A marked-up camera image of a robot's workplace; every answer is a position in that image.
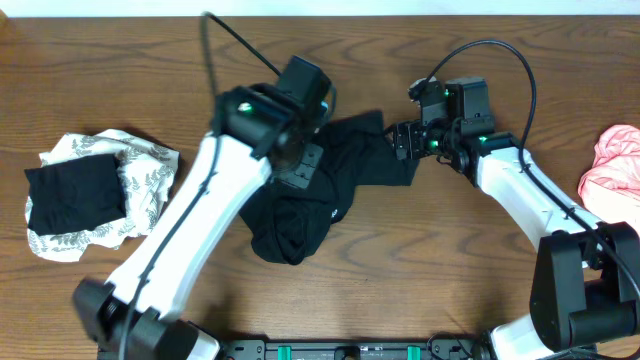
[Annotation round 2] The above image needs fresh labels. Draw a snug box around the black t-shirt with logo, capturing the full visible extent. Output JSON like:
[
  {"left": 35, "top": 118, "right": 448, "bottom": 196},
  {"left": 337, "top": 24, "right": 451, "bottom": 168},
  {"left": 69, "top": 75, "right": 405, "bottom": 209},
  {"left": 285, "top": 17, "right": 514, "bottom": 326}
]
[{"left": 240, "top": 110, "right": 419, "bottom": 265}]

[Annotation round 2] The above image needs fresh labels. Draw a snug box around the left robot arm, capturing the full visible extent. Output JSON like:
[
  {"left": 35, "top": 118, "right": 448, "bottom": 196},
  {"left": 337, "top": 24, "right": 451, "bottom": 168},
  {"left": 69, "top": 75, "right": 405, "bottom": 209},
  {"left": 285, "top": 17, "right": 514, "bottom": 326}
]
[{"left": 73, "top": 83, "right": 336, "bottom": 360}]

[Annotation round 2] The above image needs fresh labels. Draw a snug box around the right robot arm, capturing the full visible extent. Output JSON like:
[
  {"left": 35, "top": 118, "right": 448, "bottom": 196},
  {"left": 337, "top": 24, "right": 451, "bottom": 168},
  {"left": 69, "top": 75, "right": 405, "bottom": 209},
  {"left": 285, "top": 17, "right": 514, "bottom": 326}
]
[{"left": 387, "top": 77, "right": 639, "bottom": 359}]

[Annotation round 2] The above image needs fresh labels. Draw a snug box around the white fern-print cloth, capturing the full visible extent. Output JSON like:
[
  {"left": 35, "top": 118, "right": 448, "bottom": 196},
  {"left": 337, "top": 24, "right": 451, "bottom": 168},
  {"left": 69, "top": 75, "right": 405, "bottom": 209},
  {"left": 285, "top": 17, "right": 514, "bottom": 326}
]
[{"left": 27, "top": 129, "right": 179, "bottom": 262}]

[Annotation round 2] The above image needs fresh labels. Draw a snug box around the pink crumpled cloth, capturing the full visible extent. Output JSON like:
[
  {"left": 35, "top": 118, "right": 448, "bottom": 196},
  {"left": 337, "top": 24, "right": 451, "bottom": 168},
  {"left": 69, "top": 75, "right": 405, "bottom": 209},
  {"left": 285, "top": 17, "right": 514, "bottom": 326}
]
[{"left": 578, "top": 125, "right": 639, "bottom": 232}]

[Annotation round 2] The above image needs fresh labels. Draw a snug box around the folded black cloth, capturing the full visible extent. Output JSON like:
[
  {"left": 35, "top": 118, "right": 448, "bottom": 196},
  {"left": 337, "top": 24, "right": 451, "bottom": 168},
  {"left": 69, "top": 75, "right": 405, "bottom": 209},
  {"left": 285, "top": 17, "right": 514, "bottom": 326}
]
[{"left": 24, "top": 154, "right": 126, "bottom": 236}]

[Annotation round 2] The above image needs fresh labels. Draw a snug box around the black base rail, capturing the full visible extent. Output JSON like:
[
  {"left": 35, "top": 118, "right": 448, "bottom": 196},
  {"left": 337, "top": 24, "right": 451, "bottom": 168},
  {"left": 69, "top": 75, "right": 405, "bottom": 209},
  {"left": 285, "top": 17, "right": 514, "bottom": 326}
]
[{"left": 216, "top": 336, "right": 495, "bottom": 360}]

